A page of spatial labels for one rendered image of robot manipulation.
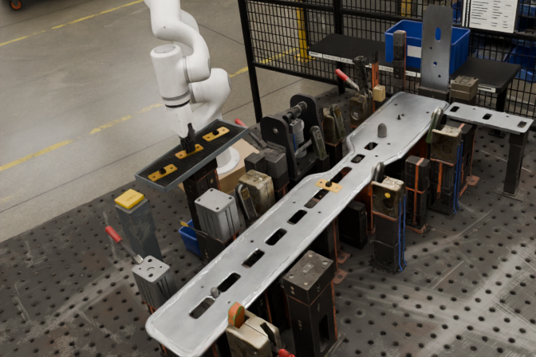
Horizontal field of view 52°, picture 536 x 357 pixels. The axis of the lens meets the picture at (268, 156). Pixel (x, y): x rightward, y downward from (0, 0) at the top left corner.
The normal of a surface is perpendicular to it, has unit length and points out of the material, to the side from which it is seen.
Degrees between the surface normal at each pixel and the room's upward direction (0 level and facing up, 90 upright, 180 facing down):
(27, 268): 0
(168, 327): 0
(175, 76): 89
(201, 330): 0
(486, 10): 90
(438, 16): 90
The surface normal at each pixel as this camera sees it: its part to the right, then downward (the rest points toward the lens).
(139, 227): 0.78, 0.27
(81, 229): -0.12, -0.83
